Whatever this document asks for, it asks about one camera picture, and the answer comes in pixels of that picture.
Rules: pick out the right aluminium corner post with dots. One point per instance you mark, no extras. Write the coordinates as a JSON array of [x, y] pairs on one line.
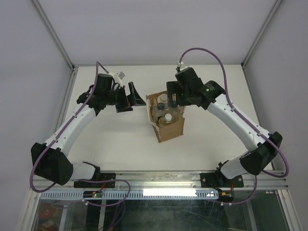
[[261, 32]]

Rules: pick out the left aluminium corner post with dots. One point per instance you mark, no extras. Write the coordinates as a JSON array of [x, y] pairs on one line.
[[52, 33]]

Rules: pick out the clear bottle white cap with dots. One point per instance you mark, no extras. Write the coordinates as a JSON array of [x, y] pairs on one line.
[[166, 120]]

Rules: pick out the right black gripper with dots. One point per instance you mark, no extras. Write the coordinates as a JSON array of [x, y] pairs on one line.
[[173, 87]]

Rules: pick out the aluminium corner post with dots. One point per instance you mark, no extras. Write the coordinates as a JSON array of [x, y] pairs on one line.
[[261, 32], [52, 33]]

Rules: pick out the brown canvas tote bag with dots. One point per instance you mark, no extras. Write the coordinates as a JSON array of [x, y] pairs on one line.
[[168, 132]]

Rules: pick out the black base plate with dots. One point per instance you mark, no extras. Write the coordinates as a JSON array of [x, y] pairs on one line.
[[103, 176], [217, 180]]

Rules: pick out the white cream jar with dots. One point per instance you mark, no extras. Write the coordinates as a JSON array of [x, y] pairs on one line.
[[162, 98]]

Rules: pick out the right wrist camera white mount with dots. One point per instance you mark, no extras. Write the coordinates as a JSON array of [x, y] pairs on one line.
[[181, 66]]

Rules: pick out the aluminium rail frame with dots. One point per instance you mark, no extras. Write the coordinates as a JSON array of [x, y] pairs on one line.
[[140, 180]]

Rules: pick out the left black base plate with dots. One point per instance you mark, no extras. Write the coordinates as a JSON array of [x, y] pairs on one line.
[[103, 176]]

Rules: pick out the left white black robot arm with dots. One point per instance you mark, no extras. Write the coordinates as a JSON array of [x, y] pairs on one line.
[[50, 158]]

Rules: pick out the grey slotted cable duct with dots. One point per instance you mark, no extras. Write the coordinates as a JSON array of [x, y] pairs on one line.
[[144, 194]]

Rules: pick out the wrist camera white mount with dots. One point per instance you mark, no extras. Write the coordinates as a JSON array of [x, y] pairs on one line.
[[118, 77], [181, 66]]

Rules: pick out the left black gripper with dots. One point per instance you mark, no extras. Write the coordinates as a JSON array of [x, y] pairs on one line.
[[124, 106]]

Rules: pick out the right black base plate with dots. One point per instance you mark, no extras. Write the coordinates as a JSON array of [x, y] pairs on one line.
[[217, 180]]

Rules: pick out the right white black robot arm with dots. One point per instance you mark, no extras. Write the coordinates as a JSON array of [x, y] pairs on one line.
[[261, 145]]

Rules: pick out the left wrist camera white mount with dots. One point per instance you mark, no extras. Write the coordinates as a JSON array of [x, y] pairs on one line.
[[118, 77]]

